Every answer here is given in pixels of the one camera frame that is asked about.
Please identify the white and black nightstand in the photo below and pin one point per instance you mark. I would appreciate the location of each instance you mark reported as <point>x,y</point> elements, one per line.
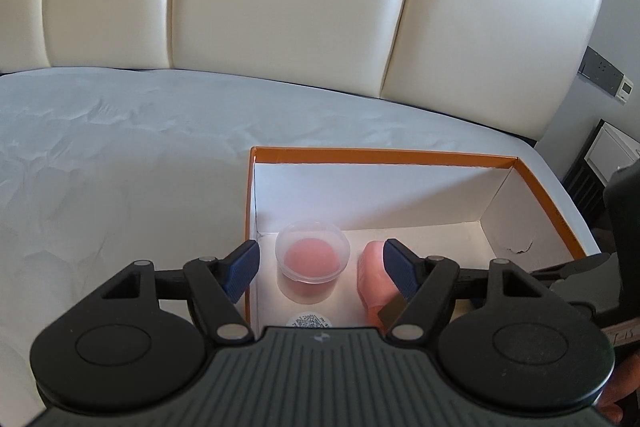
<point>607,149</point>

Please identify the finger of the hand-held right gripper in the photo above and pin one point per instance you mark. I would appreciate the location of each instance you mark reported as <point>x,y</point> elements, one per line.
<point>575,266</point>

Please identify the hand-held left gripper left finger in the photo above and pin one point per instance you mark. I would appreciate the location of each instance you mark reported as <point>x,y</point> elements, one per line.
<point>244,268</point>

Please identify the white wall thermostat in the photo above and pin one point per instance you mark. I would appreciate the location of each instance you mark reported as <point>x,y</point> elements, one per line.
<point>624,90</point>

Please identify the clear plastic cup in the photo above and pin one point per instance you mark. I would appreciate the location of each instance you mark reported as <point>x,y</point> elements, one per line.
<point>311,259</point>

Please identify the person's right hand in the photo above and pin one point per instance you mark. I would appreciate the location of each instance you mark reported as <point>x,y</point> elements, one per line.
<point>622,387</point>

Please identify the pink plastic case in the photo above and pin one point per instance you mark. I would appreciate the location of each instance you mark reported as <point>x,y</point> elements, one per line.
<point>370,279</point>

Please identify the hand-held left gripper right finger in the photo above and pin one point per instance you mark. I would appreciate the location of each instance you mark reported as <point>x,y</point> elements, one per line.
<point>399,268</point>

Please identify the orange cardboard box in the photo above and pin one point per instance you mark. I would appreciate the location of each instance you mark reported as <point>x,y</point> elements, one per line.
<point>380,192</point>

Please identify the grey wall switch panel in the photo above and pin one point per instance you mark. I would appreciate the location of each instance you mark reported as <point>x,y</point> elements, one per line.
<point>601,71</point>

